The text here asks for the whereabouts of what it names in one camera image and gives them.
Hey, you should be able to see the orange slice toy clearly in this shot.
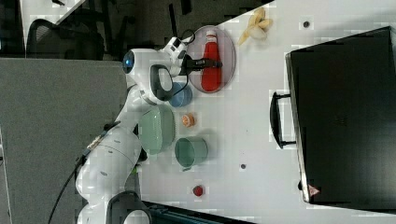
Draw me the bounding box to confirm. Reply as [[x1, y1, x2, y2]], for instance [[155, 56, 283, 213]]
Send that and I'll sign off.
[[182, 113, 195, 128]]

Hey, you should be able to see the peeled banana toy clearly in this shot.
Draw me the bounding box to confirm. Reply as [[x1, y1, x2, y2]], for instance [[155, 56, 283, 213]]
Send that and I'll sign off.
[[238, 7, 273, 46]]

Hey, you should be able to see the grey oval plate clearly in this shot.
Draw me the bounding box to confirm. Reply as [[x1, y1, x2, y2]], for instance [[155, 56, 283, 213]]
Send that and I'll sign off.
[[187, 25, 235, 93]]

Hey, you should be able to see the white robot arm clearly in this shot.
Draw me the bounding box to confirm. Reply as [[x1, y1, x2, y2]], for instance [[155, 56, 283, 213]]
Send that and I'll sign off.
[[70, 36, 222, 224]]

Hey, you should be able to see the strawberry toy near table edge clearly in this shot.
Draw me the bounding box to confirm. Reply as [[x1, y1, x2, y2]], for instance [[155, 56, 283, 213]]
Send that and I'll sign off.
[[192, 186, 204, 197]]

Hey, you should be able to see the green colander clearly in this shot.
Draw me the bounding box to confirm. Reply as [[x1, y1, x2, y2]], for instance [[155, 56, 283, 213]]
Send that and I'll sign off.
[[138, 105, 175, 155]]

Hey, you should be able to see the green pot handle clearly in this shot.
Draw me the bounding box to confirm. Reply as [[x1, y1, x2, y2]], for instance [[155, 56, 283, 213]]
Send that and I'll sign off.
[[131, 167, 138, 175]]

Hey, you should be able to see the blue bowl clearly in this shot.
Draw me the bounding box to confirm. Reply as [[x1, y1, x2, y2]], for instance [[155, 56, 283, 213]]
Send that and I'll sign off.
[[169, 82, 192, 107]]

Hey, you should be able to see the red ketchup bottle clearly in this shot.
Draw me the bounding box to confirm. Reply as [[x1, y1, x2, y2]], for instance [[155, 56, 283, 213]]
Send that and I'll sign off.
[[201, 30, 222, 91]]

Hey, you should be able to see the black office chair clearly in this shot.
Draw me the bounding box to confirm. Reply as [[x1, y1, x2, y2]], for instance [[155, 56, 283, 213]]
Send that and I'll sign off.
[[26, 19, 105, 61]]

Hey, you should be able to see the black toaster oven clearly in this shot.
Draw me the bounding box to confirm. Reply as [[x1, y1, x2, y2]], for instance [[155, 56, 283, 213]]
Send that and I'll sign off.
[[285, 26, 396, 214]]

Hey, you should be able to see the green mug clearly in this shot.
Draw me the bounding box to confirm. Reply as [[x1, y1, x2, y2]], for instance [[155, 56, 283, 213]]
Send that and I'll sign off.
[[175, 136, 208, 171]]

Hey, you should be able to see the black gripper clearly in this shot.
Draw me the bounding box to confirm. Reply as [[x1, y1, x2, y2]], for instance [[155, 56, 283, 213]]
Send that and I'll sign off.
[[179, 55, 222, 76]]

